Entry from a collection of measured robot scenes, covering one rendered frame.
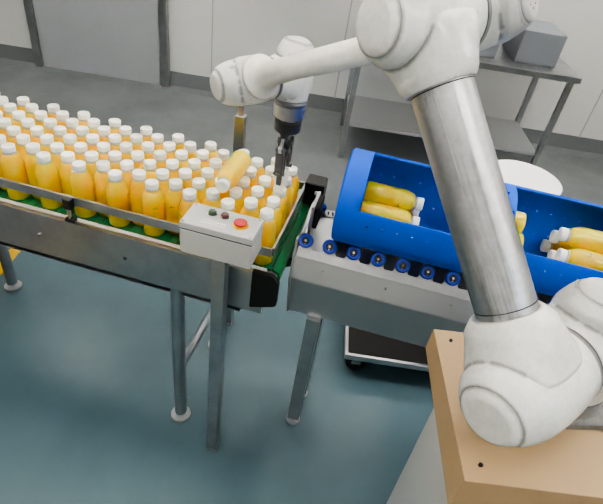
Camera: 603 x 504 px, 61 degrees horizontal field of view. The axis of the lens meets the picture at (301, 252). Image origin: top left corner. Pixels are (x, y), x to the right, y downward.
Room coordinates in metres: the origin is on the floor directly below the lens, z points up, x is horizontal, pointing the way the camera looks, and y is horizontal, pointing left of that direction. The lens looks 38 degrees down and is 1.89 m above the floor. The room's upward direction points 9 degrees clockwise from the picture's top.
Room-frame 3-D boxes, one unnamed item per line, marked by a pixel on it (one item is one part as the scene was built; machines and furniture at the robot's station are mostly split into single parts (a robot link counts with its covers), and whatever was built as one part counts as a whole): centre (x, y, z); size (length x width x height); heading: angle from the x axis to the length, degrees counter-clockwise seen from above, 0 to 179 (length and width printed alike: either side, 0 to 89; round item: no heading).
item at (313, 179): (1.55, -0.01, 0.95); 0.10 x 0.07 x 0.10; 172
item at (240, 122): (1.75, 0.30, 0.55); 0.04 x 0.04 x 1.10; 82
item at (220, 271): (1.09, 0.22, 0.50); 0.04 x 0.04 x 1.00; 82
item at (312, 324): (1.26, -0.08, 0.31); 0.06 x 0.06 x 0.63; 82
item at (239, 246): (1.09, 0.22, 1.05); 0.20 x 0.10 x 0.10; 82
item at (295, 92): (1.32, 0.10, 1.44); 0.13 x 0.11 x 0.16; 134
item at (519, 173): (1.76, -0.79, 1.03); 0.28 x 0.28 x 0.01
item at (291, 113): (1.33, 0.10, 1.34); 0.09 x 0.09 x 0.06
